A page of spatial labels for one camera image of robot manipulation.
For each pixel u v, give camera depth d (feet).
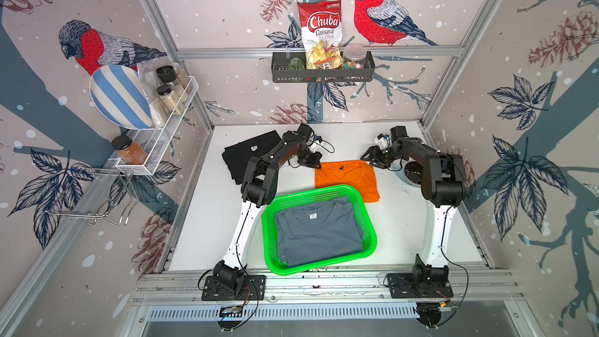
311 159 3.12
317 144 3.28
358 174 3.30
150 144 2.43
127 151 2.01
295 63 3.03
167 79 2.60
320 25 2.59
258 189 2.12
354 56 2.69
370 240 2.49
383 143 3.28
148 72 2.33
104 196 2.09
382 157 3.09
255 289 2.41
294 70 3.03
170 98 2.50
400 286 2.39
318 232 2.75
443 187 1.94
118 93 2.20
